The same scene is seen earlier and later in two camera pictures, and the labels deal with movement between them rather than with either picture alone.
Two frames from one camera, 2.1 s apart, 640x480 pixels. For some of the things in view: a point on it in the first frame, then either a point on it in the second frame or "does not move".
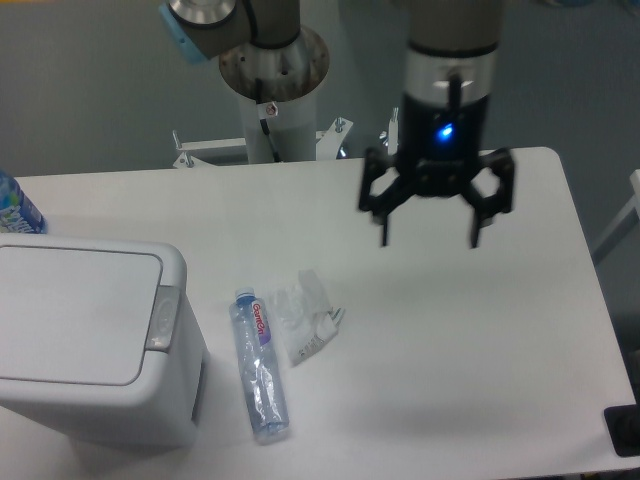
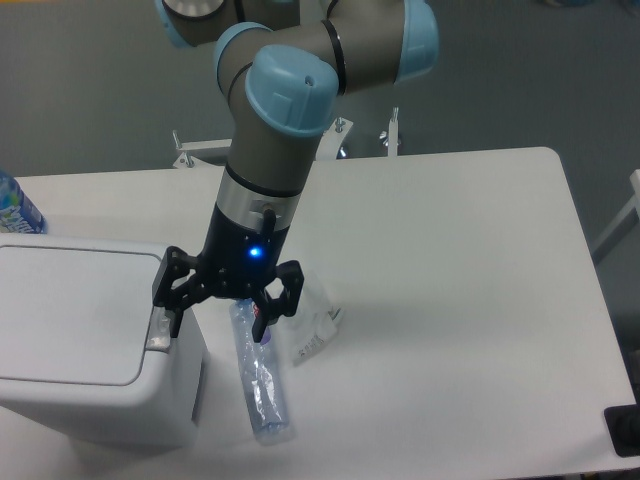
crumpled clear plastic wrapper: [302, 316] does not move
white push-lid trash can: [100, 339] does not move
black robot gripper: [439, 144] to [238, 260]
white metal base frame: [329, 141] does not move
